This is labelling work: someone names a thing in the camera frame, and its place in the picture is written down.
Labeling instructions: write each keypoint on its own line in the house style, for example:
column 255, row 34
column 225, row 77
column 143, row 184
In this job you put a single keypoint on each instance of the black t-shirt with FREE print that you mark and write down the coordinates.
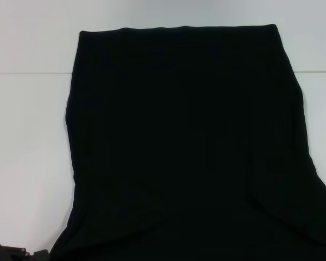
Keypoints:
column 184, row 141

